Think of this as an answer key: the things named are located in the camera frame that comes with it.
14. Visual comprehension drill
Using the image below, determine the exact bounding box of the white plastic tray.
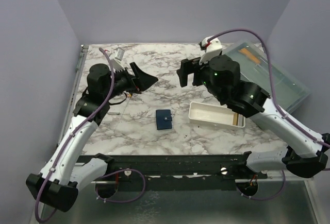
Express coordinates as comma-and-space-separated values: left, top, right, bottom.
188, 101, 245, 130

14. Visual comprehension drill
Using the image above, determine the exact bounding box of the grey lidded storage box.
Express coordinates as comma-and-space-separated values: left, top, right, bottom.
223, 40, 311, 132

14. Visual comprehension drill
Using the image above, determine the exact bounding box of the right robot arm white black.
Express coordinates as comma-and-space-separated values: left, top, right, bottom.
176, 55, 329, 179

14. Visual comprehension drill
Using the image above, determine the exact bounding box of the yellow black handled screwdriver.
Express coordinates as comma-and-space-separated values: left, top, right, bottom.
115, 93, 132, 129

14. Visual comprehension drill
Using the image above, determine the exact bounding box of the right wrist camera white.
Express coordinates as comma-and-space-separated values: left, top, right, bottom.
199, 37, 223, 65

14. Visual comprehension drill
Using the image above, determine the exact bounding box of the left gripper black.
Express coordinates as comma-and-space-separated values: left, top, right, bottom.
105, 62, 159, 100

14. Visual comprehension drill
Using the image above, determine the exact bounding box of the blue leather card holder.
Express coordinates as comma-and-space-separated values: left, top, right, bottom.
156, 109, 172, 130

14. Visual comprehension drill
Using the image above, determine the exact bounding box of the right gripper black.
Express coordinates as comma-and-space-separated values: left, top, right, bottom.
176, 57, 224, 102

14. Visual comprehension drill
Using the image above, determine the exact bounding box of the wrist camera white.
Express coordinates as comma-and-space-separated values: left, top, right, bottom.
199, 37, 223, 65
110, 48, 125, 72

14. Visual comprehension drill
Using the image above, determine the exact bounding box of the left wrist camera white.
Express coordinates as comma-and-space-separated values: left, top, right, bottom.
110, 48, 125, 72

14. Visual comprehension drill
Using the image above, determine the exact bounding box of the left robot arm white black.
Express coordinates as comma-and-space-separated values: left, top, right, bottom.
26, 62, 158, 212

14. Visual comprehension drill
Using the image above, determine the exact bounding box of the black mounting rail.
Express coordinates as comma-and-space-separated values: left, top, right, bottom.
77, 154, 269, 191

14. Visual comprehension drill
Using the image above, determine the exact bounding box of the gold striped card in tray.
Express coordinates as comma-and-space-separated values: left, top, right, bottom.
233, 113, 238, 126

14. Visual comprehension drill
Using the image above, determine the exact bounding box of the orange item inside box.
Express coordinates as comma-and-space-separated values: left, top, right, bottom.
239, 48, 261, 64

